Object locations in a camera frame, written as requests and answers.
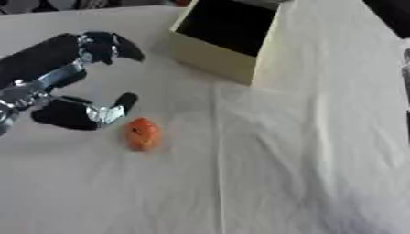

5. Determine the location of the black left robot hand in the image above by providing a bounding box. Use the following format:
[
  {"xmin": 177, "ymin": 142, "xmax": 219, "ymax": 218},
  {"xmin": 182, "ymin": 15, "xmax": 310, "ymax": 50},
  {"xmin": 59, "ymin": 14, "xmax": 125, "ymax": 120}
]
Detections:
[{"xmin": 0, "ymin": 30, "xmax": 147, "ymax": 132}]

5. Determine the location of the tan cardboard box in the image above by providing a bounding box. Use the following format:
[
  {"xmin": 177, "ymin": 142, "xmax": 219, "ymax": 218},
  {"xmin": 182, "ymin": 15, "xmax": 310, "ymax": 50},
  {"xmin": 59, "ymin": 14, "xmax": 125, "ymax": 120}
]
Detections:
[{"xmin": 167, "ymin": 0, "xmax": 282, "ymax": 87}]

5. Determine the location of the orange toy fruit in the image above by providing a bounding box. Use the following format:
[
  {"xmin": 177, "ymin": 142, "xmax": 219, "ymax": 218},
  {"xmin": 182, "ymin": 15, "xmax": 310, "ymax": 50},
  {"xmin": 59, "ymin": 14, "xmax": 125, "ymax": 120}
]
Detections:
[{"xmin": 124, "ymin": 116, "xmax": 164, "ymax": 152}]

